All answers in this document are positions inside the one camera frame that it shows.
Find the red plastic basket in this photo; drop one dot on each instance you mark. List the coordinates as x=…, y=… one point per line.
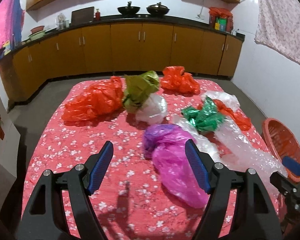
x=280, y=140

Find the pink floral hanging cloth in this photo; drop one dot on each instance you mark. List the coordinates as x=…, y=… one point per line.
x=279, y=27

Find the olive green plastic bag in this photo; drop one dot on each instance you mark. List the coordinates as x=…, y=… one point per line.
x=138, y=89

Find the red floral tablecloth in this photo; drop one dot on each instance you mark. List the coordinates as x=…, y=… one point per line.
x=131, y=202

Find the dark cutting board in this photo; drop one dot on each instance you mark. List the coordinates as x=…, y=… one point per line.
x=82, y=16

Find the black wok left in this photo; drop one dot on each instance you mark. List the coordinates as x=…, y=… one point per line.
x=128, y=10

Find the flower decorated white panel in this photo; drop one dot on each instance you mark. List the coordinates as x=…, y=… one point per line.
x=9, y=142

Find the red bag covered containers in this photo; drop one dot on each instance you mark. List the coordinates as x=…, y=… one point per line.
x=220, y=19

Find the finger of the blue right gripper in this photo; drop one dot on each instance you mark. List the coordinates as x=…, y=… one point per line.
x=292, y=165

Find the magenta purple plastic bag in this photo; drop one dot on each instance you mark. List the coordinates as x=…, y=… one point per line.
x=164, y=145

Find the red bottle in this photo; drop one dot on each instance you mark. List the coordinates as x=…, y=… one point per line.
x=97, y=15

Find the clear bubble wrap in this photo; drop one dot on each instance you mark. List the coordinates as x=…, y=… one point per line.
x=235, y=151

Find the wooden lower kitchen cabinets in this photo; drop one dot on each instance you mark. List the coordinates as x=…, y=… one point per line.
x=119, y=49

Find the stacked basins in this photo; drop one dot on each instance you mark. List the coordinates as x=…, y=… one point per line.
x=37, y=32

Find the clear jar on counter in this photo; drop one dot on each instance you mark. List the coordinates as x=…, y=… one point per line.
x=62, y=22

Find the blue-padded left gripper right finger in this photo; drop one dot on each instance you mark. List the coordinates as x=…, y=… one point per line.
x=254, y=214

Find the green shiny plastic bag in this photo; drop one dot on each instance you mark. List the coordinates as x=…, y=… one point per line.
x=206, y=119

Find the black kitchen countertop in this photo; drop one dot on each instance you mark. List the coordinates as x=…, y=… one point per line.
x=139, y=18

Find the black lidded wok right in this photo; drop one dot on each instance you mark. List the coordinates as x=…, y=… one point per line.
x=157, y=10

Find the large red plastic bag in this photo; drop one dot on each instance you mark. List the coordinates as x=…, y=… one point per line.
x=100, y=98

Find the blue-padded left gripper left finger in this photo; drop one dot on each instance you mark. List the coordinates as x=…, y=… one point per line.
x=44, y=216

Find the wall power outlet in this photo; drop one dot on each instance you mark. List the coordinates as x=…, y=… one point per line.
x=201, y=17

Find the pink blue hanging cloth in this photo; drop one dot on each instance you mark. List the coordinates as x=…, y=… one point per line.
x=11, y=22

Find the white plastic bag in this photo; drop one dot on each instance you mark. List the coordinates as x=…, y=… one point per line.
x=229, y=100

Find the clear plastic bag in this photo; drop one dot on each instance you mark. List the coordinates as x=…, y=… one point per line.
x=153, y=111

